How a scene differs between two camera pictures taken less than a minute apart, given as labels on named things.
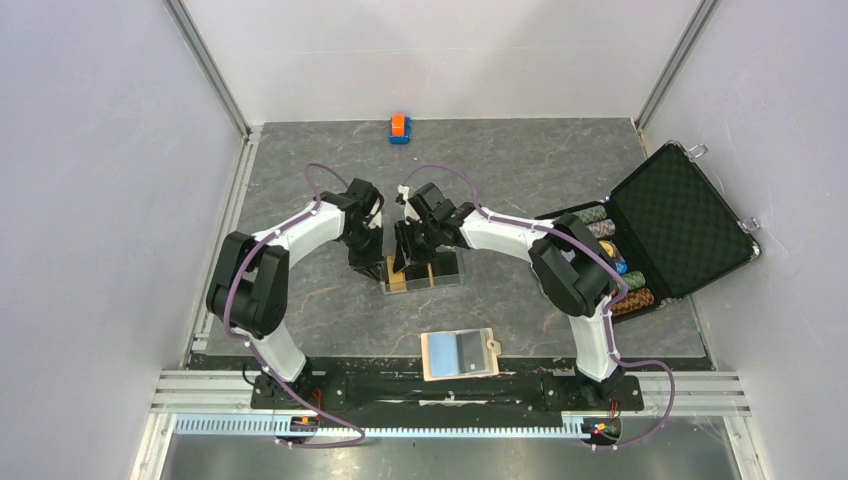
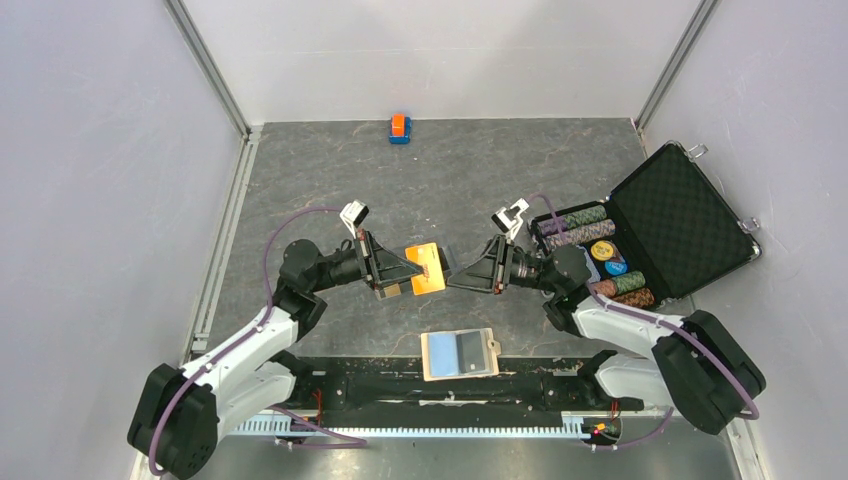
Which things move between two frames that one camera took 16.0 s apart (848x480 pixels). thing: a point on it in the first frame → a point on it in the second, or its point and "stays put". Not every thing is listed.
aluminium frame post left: (204, 60) stays put
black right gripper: (407, 256) → (479, 275)
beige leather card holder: (459, 354) stays put
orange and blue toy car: (400, 129) stays put
